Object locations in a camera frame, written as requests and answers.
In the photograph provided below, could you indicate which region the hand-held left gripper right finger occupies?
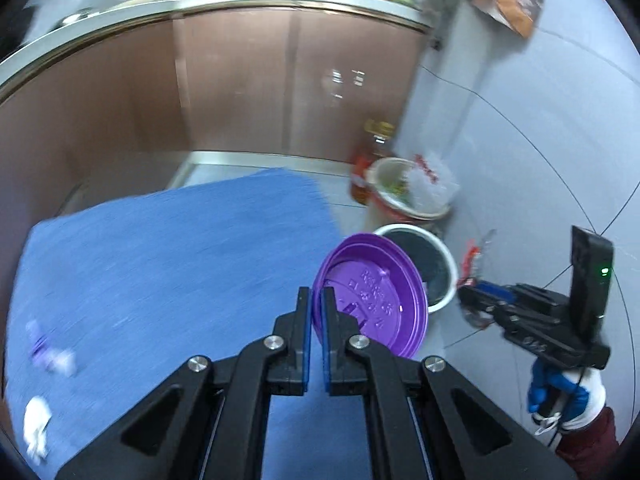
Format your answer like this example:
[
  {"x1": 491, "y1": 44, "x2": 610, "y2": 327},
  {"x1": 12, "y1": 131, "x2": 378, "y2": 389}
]
[{"x1": 320, "y1": 287, "x2": 577, "y2": 480}]

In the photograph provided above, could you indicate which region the person's right forearm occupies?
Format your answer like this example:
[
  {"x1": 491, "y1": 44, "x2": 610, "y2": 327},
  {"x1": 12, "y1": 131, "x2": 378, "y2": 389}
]
[{"x1": 555, "y1": 406, "x2": 622, "y2": 480}]

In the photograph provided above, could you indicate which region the clear plastic bag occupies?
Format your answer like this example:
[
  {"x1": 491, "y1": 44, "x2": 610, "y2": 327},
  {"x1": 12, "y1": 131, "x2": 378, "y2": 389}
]
[{"x1": 402, "y1": 152, "x2": 461, "y2": 212}]

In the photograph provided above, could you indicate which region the red package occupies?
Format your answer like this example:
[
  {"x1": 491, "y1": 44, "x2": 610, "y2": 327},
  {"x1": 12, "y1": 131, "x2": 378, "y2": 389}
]
[{"x1": 350, "y1": 152, "x2": 373, "y2": 206}]

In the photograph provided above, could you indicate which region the red and beige bin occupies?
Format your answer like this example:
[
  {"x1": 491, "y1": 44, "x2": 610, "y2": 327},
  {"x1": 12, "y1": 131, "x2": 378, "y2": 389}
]
[{"x1": 365, "y1": 157, "x2": 453, "y2": 227}]

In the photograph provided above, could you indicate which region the person's right hand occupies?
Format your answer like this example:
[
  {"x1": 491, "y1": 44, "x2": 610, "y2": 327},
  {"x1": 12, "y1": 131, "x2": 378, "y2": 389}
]
[{"x1": 527, "y1": 359, "x2": 608, "y2": 436}]

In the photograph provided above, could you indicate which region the purple and white wrapper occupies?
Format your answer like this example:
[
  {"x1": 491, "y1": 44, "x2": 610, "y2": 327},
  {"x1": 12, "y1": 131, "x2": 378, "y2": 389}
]
[{"x1": 27, "y1": 320, "x2": 78, "y2": 377}]

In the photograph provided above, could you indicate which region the blue towel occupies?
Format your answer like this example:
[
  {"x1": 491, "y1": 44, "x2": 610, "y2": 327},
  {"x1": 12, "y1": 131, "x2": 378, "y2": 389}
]
[{"x1": 5, "y1": 167, "x2": 416, "y2": 480}]

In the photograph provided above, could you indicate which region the white crumpled paper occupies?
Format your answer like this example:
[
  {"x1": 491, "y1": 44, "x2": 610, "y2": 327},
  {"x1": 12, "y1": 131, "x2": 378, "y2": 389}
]
[{"x1": 23, "y1": 396, "x2": 54, "y2": 462}]

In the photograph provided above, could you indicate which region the white bin with black liner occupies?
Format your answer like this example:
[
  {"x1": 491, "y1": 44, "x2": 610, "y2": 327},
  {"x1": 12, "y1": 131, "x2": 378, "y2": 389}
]
[{"x1": 372, "y1": 223, "x2": 459, "y2": 314}]

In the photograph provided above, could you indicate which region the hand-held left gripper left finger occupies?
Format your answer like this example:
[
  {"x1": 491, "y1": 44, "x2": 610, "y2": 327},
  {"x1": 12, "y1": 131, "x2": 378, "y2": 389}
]
[{"x1": 55, "y1": 287, "x2": 313, "y2": 480}]

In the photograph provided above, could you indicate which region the yellow cooking oil bottle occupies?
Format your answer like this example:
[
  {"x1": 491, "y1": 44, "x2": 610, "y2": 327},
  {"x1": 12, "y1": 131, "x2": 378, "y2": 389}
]
[{"x1": 362, "y1": 119, "x2": 397, "y2": 162}]

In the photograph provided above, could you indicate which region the clear red wrapper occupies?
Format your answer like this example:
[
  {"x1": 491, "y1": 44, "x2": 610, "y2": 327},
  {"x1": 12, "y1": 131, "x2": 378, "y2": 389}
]
[{"x1": 460, "y1": 230, "x2": 499, "y2": 328}]

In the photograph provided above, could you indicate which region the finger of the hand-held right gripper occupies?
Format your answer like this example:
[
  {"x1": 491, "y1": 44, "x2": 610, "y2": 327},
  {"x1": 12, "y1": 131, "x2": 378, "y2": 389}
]
[
  {"x1": 474, "y1": 282, "x2": 517, "y2": 307},
  {"x1": 457, "y1": 287, "x2": 507, "y2": 334}
]

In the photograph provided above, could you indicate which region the purple plastic lid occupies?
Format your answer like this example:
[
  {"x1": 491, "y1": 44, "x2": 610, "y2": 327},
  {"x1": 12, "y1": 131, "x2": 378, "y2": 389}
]
[{"x1": 311, "y1": 232, "x2": 429, "y2": 359}]

